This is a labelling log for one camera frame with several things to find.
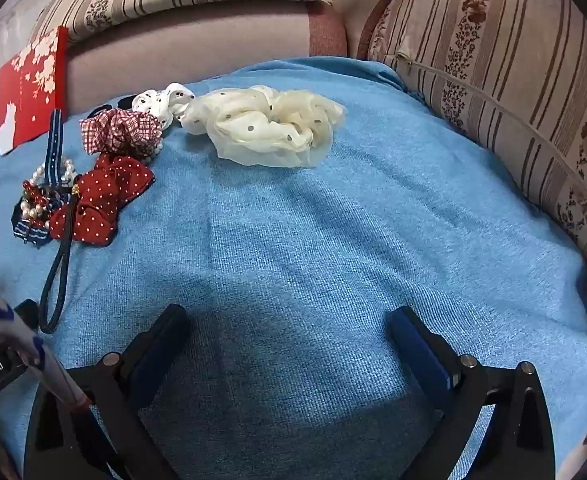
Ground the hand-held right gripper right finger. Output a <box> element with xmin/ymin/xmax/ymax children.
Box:
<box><xmin>386</xmin><ymin>306</ymin><xmax>559</xmax><ymax>480</ymax></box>

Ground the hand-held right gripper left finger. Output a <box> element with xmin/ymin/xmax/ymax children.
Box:
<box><xmin>26</xmin><ymin>304</ymin><xmax>192</xmax><ymax>480</ymax></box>

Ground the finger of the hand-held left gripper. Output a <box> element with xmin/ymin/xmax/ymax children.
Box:
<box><xmin>12</xmin><ymin>299</ymin><xmax>40</xmax><ymax>333</ymax></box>

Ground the black hair elastic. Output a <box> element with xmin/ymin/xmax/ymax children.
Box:
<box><xmin>38</xmin><ymin>185</ymin><xmax>82</xmax><ymax>334</ymax></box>

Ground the red bead bracelet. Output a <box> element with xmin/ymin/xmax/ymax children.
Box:
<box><xmin>21</xmin><ymin>180</ymin><xmax>62</xmax><ymax>221</ymax></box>

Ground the red polka dot bow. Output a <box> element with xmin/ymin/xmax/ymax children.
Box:
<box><xmin>48</xmin><ymin>154</ymin><xmax>156</xmax><ymax>247</ymax></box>

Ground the pearl bracelet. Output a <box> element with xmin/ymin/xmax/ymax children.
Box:
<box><xmin>24</xmin><ymin>157</ymin><xmax>82</xmax><ymax>233</ymax></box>

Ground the blue striped strap watch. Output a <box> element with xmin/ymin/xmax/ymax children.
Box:
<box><xmin>11</xmin><ymin>109</ymin><xmax>82</xmax><ymax>247</ymax></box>

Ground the red plaid scrunchie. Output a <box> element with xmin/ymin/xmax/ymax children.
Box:
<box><xmin>80</xmin><ymin>109</ymin><xmax>164</xmax><ymax>158</ymax></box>

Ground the pale bead bracelet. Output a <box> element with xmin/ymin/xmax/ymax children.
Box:
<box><xmin>141</xmin><ymin>135</ymin><xmax>167</xmax><ymax>166</ymax></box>

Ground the black scrunchie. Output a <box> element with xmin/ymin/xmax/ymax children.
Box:
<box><xmin>86</xmin><ymin>97</ymin><xmax>137</xmax><ymax>118</ymax></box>

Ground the white dotted scrunchie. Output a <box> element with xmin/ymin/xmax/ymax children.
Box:
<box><xmin>132</xmin><ymin>82</ymin><xmax>197</xmax><ymax>128</ymax></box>

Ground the cream dotted scrunchie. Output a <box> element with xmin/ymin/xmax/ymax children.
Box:
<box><xmin>181</xmin><ymin>85</ymin><xmax>347</xmax><ymax>168</ymax></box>

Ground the blue blanket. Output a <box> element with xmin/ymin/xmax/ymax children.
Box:
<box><xmin>0</xmin><ymin>57</ymin><xmax>587</xmax><ymax>480</ymax></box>

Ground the red floral box lid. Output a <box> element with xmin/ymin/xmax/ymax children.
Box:
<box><xmin>0</xmin><ymin>25</ymin><xmax>69</xmax><ymax>156</ymax></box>

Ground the pink sofa backrest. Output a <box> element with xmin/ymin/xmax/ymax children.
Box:
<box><xmin>66</xmin><ymin>0</ymin><xmax>349</xmax><ymax>116</ymax></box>

